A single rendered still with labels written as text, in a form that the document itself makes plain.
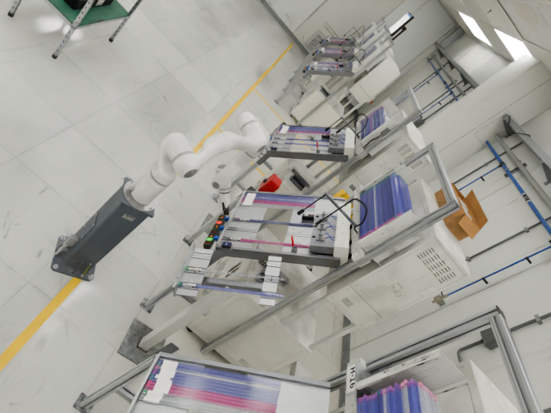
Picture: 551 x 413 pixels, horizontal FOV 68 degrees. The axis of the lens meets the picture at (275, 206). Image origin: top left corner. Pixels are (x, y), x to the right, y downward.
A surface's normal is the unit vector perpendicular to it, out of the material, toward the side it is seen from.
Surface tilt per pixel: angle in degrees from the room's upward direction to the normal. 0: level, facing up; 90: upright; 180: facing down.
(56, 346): 0
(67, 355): 0
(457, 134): 90
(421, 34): 90
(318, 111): 90
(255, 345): 90
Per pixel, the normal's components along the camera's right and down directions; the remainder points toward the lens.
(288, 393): 0.04, -0.86
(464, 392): -0.68, -0.69
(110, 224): 0.13, 0.75
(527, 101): -0.18, 0.50
